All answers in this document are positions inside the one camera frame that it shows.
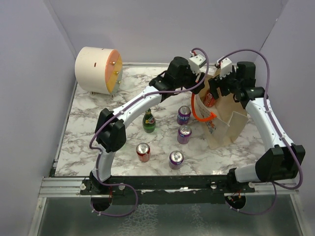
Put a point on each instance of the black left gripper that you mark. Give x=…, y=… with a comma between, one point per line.
x=193, y=83

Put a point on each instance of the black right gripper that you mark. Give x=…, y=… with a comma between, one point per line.
x=215, y=82

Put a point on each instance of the red soda can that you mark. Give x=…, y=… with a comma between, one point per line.
x=143, y=152
x=209, y=100

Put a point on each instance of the purple soda can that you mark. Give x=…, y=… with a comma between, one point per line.
x=184, y=133
x=176, y=159
x=183, y=115

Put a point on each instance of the beige canvas tote bag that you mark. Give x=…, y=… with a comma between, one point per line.
x=223, y=122

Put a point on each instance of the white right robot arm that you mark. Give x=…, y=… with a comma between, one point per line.
x=282, y=156

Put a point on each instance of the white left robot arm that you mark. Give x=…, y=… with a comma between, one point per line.
x=182, y=75

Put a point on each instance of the green glass bottle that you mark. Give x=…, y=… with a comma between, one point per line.
x=148, y=122

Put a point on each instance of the purple soda can front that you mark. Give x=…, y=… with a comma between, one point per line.
x=176, y=159

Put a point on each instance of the red soda can front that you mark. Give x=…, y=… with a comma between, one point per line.
x=143, y=152

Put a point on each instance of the round cream drawer cabinet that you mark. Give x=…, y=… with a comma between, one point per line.
x=99, y=70

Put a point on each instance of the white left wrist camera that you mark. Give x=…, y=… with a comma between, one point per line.
x=196, y=62

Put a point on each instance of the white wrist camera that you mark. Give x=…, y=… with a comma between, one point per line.
x=196, y=62
x=224, y=66

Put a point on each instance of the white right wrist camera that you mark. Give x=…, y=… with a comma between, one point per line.
x=224, y=66

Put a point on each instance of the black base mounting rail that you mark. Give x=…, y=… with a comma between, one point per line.
x=123, y=190

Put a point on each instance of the aluminium frame rail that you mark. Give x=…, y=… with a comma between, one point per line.
x=71, y=187

